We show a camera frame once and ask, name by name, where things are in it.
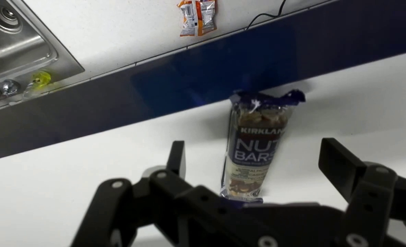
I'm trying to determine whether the black power cord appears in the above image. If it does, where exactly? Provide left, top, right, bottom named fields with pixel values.
left=245, top=0, right=289, bottom=30

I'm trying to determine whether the stainless steel sink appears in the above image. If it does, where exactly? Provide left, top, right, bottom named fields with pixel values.
left=0, top=0, right=86, bottom=115

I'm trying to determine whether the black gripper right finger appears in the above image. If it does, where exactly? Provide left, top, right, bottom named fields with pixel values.
left=318, top=137, right=406, bottom=247

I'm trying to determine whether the orange snack packet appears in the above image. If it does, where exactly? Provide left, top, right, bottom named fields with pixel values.
left=175, top=0, right=219, bottom=38

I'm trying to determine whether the blue nut bar wrapper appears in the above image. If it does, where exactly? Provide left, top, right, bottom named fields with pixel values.
left=219, top=87, right=307, bottom=203

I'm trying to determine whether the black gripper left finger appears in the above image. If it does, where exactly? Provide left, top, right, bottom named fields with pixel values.
left=70, top=140, right=241, bottom=247

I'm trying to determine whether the chrome sink faucet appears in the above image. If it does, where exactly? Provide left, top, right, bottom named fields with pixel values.
left=0, top=78, right=22, bottom=105

